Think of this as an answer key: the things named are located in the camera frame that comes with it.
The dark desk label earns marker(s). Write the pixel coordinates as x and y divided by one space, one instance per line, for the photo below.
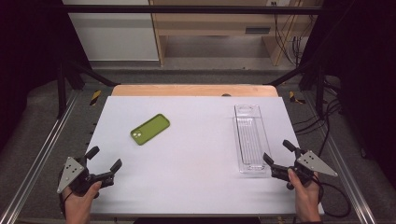
257 30

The green phone case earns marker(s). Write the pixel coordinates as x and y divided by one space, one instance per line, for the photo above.
150 129

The person's right hand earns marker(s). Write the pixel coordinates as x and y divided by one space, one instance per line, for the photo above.
306 199

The person's left hand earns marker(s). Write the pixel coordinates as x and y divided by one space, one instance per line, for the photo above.
79 205

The black metal frame crossbar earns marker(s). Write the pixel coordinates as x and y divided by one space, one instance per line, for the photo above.
186 9

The black metal frame post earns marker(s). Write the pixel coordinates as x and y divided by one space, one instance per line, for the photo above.
320 90
61 90

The aluminium floor rail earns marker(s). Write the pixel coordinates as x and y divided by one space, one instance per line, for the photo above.
37 161
345 174

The white cabinet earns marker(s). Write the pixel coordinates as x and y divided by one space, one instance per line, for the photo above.
118 34

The light wooden desk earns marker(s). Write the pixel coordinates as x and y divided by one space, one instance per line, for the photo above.
214 23

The yellow black tape marker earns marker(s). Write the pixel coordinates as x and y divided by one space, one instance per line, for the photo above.
294 97
95 97

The clear plastic tray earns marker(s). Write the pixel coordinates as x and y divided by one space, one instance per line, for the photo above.
250 140

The black curtain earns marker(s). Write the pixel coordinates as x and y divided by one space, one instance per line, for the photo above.
367 77
28 62

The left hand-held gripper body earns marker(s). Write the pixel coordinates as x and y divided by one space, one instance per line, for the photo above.
74 174

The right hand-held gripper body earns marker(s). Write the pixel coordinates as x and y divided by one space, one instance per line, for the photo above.
313 163

